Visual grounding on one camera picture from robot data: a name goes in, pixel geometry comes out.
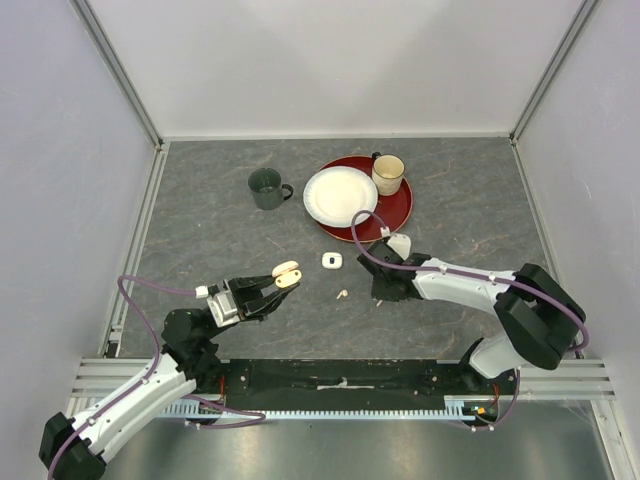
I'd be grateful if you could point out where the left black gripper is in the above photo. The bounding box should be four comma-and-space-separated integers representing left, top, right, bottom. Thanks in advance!
204, 268, 299, 340

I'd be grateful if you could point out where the pink earbud case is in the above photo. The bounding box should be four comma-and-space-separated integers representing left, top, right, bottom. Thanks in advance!
271, 260, 302, 289

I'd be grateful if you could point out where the white earbud case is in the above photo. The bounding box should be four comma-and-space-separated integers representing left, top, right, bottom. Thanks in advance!
321, 252, 343, 270

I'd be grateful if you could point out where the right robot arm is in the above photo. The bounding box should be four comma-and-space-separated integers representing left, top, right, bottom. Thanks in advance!
358, 239, 589, 394

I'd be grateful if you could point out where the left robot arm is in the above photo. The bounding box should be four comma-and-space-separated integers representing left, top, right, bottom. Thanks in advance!
39, 261, 302, 479

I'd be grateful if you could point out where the dark green mug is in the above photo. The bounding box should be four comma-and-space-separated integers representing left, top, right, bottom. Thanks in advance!
248, 168, 294, 211

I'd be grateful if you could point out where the white plate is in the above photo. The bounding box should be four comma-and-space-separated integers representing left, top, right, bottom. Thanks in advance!
303, 166, 378, 228

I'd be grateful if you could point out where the beige cup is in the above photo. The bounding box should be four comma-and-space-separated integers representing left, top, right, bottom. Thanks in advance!
371, 152, 406, 196

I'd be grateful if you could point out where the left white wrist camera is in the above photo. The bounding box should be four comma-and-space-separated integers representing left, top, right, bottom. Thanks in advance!
195, 285, 241, 328

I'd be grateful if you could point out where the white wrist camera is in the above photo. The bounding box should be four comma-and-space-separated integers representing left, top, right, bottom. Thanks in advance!
380, 226, 412, 260
195, 285, 241, 328

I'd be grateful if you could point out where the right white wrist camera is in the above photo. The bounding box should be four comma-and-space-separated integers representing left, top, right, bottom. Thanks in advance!
380, 226, 412, 260

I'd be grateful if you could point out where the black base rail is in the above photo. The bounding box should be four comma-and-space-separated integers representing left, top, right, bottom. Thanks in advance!
196, 359, 515, 412

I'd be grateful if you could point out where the slotted cable duct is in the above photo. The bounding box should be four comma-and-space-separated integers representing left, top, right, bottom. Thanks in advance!
158, 399, 498, 423

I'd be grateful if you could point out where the front aluminium frame rail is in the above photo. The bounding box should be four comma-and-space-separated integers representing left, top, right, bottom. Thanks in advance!
70, 358, 615, 401

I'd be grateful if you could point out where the left rear aluminium post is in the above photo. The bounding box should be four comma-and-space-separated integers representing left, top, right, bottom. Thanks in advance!
70, 0, 164, 149

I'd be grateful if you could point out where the aluminium post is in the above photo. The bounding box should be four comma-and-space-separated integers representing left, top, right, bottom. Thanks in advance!
70, 0, 164, 149
509, 0, 601, 145

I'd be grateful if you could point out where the right rear aluminium post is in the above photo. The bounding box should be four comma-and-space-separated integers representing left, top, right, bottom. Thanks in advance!
509, 0, 601, 145

